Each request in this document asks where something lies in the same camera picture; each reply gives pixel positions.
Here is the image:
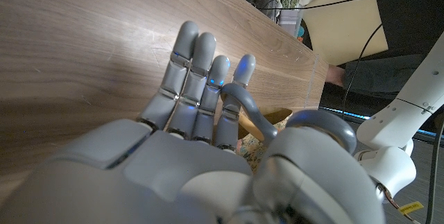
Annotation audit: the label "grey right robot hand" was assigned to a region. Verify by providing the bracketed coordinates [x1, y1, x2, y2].
[0, 20, 386, 224]

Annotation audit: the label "floral tan wrapping paper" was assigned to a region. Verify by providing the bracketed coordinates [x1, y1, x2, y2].
[237, 112, 289, 173]

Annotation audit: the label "grey yellow handled scissors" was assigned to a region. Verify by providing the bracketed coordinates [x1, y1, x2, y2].
[220, 83, 358, 155]

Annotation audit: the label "cream flat panel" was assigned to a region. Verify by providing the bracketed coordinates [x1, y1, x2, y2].
[300, 0, 389, 67]

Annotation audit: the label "person in dark clothing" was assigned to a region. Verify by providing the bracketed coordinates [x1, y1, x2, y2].
[325, 53, 431, 101]

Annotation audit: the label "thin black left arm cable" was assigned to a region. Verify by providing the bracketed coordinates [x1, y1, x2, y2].
[342, 22, 383, 116]

